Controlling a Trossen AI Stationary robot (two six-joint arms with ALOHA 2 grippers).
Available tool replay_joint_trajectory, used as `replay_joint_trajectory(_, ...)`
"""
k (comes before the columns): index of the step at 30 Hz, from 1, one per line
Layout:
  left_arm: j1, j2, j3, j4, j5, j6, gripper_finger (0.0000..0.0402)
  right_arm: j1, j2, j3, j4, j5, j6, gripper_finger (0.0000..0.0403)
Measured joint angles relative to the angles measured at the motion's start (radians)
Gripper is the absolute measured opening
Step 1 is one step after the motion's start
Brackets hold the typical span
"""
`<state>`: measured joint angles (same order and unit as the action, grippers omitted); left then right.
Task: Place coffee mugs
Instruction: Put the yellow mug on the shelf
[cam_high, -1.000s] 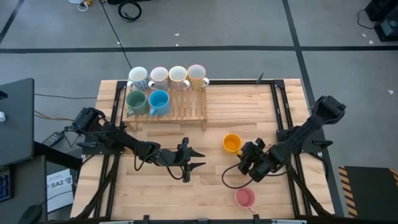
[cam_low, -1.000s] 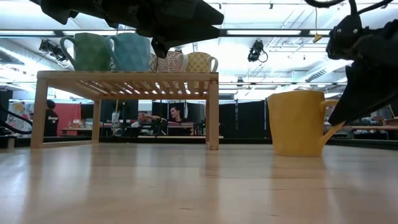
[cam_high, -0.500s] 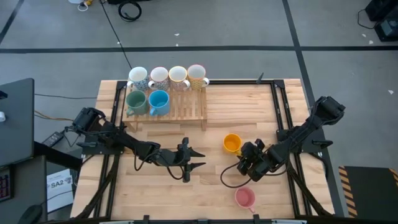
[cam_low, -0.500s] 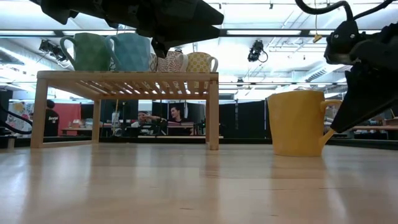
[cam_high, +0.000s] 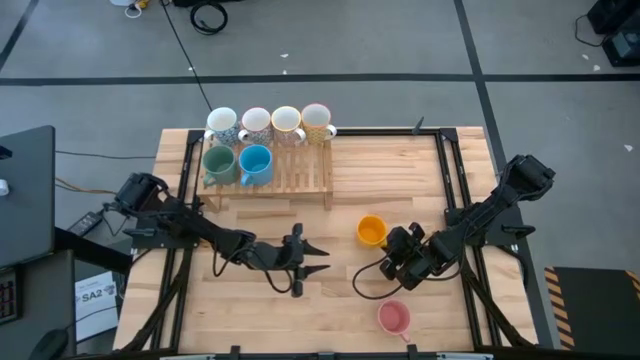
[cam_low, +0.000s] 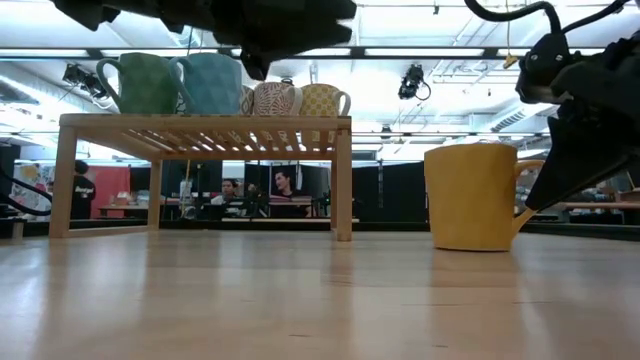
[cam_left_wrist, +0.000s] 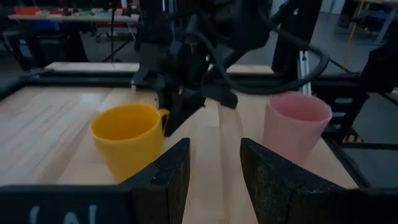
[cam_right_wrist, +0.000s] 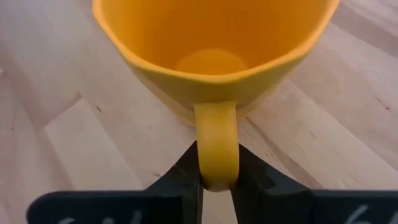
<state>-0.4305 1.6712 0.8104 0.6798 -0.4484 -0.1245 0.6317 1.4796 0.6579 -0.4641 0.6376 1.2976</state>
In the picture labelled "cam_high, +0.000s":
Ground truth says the coloured button panel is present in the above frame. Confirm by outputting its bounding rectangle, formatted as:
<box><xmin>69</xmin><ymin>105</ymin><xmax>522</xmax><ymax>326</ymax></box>
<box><xmin>0</xmin><ymin>266</ymin><xmax>23</xmax><ymax>327</ymax></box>

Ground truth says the plain blue mug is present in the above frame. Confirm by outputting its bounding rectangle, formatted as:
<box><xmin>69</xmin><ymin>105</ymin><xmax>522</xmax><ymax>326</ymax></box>
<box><xmin>237</xmin><ymin>143</ymin><xmax>275</xmax><ymax>189</ymax></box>

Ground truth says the thin black floor cable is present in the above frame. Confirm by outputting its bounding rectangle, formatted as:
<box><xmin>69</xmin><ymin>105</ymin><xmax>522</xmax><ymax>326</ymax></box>
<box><xmin>159</xmin><ymin>0</ymin><xmax>214</xmax><ymax>112</ymax></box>
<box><xmin>54</xmin><ymin>149</ymin><xmax>158</xmax><ymax>161</ymax></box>

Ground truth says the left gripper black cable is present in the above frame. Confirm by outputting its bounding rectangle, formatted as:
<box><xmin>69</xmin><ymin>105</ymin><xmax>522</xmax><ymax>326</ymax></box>
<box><xmin>211</xmin><ymin>244</ymin><xmax>298</xmax><ymax>296</ymax></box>

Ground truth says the red leaf patterned mug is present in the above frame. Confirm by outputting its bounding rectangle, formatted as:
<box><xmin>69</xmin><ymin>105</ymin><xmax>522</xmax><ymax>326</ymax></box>
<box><xmin>269</xmin><ymin>104</ymin><xmax>308</xmax><ymax>148</ymax></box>

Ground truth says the yellow-brown floor cable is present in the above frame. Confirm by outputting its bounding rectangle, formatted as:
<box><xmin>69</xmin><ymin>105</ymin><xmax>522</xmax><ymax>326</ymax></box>
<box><xmin>54</xmin><ymin>176</ymin><xmax>119</xmax><ymax>196</ymax></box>

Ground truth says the plain pink mug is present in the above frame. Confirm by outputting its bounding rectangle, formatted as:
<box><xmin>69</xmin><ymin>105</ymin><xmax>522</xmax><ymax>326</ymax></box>
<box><xmin>376</xmin><ymin>298</ymin><xmax>413</xmax><ymax>345</ymax></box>

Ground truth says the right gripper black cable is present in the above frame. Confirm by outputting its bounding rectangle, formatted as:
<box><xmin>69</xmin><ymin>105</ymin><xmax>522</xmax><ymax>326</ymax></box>
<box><xmin>351</xmin><ymin>256</ymin><xmax>467</xmax><ymax>302</ymax></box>

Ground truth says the grey desk top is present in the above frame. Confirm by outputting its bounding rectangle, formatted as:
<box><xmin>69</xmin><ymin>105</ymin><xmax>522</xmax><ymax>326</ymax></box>
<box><xmin>0</xmin><ymin>124</ymin><xmax>57</xmax><ymax>269</ymax></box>

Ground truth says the white printed paper sheet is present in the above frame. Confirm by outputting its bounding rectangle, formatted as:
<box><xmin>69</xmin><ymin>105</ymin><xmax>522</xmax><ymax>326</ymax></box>
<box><xmin>74</xmin><ymin>270</ymin><xmax>122</xmax><ymax>344</ymax></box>

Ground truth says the plain green mug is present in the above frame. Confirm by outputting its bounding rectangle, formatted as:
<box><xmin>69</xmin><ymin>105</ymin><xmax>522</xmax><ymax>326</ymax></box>
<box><xmin>201</xmin><ymin>144</ymin><xmax>240</xmax><ymax>189</ymax></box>

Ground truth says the teal-rimmed blue patterned mug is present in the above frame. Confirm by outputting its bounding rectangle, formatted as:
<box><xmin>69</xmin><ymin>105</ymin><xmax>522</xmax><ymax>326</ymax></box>
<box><xmin>203</xmin><ymin>106</ymin><xmax>242</xmax><ymax>148</ymax></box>

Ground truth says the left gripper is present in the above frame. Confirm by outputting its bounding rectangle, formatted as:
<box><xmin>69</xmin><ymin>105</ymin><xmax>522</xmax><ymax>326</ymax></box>
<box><xmin>247</xmin><ymin>222</ymin><xmax>333</xmax><ymax>299</ymax></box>

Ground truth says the yellow dot patterned mug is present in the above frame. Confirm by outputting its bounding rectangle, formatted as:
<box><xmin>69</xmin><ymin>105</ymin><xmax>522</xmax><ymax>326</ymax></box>
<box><xmin>300</xmin><ymin>102</ymin><xmax>339</xmax><ymax>146</ymax></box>

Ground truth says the plain yellow mug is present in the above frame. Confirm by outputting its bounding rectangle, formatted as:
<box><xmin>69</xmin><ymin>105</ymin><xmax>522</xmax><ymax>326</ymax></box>
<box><xmin>355</xmin><ymin>213</ymin><xmax>390</xmax><ymax>250</ymax></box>

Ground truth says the black geometric patterned mug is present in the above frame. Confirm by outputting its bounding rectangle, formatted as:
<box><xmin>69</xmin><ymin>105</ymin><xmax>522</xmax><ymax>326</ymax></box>
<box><xmin>237</xmin><ymin>106</ymin><xmax>274</xmax><ymax>148</ymax></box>

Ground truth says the black power adapter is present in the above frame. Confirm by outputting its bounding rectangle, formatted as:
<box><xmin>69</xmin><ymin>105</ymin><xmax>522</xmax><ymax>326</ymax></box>
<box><xmin>66</xmin><ymin>210</ymin><xmax>104</xmax><ymax>238</ymax></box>

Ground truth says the slatted wooden shelf riser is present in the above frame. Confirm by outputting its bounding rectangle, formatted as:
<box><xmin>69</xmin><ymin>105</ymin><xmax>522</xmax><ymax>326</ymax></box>
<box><xmin>195</xmin><ymin>126</ymin><xmax>336</xmax><ymax>214</ymax></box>

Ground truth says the coiled black cable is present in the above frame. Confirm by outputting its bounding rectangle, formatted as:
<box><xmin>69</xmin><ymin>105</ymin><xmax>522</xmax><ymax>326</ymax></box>
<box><xmin>189</xmin><ymin>0</ymin><xmax>230</xmax><ymax>37</ymax></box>

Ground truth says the hazard-striped black mat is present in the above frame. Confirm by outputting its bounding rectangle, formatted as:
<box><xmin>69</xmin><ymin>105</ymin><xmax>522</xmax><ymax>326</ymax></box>
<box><xmin>543</xmin><ymin>265</ymin><xmax>640</xmax><ymax>352</ymax></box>

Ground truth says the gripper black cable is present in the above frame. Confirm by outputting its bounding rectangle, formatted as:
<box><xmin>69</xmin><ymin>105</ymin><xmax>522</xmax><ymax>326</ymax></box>
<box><xmin>351</xmin><ymin>256</ymin><xmax>467</xmax><ymax>302</ymax></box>
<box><xmin>211</xmin><ymin>244</ymin><xmax>298</xmax><ymax>296</ymax></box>

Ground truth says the black computer mouse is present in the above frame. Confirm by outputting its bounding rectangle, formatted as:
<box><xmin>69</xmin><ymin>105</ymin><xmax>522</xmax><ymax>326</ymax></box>
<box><xmin>28</xmin><ymin>327</ymin><xmax>70</xmax><ymax>360</ymax></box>

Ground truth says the black equipment box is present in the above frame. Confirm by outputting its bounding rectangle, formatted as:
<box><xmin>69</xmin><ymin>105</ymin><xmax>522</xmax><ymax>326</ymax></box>
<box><xmin>600</xmin><ymin>26</ymin><xmax>640</xmax><ymax>69</ymax></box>
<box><xmin>586</xmin><ymin>0</ymin><xmax>640</xmax><ymax>36</ymax></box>

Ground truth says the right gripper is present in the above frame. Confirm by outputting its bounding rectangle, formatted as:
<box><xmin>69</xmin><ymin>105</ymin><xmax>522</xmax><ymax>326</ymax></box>
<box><xmin>378</xmin><ymin>221</ymin><xmax>452</xmax><ymax>292</ymax></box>

